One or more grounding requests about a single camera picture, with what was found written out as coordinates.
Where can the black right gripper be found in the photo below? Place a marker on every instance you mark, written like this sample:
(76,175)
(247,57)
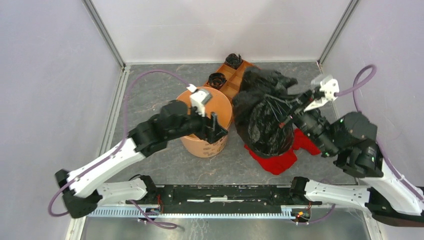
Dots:
(283,108)

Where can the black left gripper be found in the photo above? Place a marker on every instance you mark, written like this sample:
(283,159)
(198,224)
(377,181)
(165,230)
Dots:
(205,132)

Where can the black plastic trash bag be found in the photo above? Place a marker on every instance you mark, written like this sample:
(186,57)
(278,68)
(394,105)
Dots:
(255,119)

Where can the orange trash bin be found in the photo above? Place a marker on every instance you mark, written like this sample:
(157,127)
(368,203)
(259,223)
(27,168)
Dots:
(223,108)

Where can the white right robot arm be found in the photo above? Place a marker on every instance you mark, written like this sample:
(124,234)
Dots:
(351,141)

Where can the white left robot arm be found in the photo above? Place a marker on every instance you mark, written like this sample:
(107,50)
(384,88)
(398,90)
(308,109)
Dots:
(85,189)

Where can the black orange rolled tie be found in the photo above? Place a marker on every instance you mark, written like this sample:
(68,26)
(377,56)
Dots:
(216,80)

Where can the red cloth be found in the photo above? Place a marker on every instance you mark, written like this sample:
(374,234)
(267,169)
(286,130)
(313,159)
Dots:
(278,164)

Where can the orange wooden compartment tray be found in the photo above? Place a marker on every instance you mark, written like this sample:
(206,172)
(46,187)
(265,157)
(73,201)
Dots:
(233,77)

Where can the dark rolled tie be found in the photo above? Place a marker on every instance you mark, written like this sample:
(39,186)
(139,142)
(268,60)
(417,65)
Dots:
(233,60)

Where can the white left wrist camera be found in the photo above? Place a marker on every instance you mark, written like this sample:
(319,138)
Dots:
(198,99)

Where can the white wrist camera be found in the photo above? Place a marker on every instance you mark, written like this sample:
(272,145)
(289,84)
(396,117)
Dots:
(198,99)
(325,88)

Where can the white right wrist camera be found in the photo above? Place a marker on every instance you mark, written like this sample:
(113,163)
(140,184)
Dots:
(325,88)

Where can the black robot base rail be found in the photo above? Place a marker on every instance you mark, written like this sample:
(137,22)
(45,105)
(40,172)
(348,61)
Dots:
(224,200)

